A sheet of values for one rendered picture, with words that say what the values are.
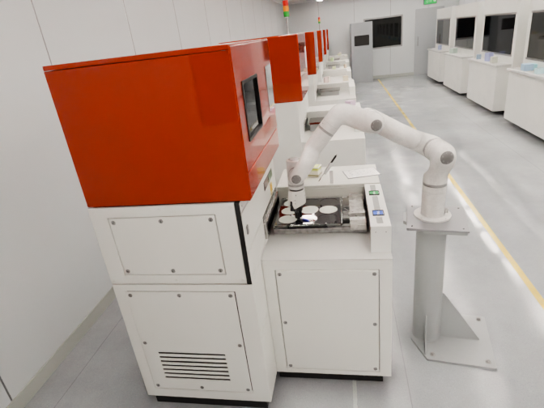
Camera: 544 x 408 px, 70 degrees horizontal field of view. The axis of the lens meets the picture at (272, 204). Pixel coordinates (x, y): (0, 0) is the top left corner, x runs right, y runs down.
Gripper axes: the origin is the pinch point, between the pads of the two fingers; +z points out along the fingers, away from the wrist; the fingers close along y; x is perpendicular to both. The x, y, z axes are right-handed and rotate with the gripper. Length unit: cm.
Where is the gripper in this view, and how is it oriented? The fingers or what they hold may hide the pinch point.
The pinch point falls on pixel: (298, 214)
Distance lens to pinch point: 212.9
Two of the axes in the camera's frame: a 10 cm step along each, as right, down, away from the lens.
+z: 1.0, 9.1, 4.0
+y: -6.8, 3.6, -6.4
